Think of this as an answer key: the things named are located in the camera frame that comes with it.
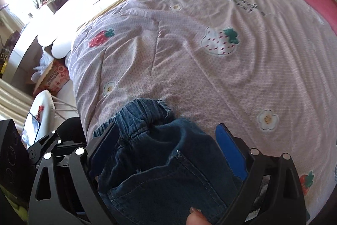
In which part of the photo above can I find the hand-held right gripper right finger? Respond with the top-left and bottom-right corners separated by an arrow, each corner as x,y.
215,123 -> 307,225

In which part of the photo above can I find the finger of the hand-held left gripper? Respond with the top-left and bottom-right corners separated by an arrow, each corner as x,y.
28,131 -> 64,163

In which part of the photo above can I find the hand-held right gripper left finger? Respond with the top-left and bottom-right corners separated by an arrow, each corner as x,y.
28,122 -> 122,225

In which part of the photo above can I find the smartphone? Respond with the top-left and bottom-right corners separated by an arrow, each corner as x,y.
22,113 -> 40,148

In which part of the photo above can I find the person's black trouser leg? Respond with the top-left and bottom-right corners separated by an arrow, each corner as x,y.
56,117 -> 88,147

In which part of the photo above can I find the white chair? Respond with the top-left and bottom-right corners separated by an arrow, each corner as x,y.
26,89 -> 79,141

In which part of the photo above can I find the beige curtain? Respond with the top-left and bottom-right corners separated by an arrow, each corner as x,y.
0,77 -> 35,125

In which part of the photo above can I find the red printed cardboard box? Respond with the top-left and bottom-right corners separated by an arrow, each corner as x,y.
33,60 -> 71,97

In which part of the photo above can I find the white plastic bag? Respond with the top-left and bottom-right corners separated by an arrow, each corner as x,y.
32,51 -> 54,82

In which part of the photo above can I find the pink strawberry printed bed sheet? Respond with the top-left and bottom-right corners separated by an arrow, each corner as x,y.
66,0 -> 337,215

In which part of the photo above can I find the white cloud-shaped headboard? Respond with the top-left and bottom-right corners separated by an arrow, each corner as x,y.
37,0 -> 158,59

